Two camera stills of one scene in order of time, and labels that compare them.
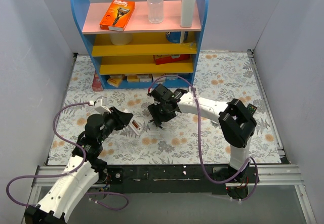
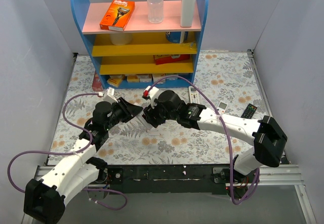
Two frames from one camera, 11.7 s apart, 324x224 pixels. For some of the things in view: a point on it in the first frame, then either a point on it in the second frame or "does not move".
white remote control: x=136 y=127 → x=146 y=124
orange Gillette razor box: x=117 y=14 does not move
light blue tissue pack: x=171 y=78 does not move
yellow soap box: x=114 y=80 does not move
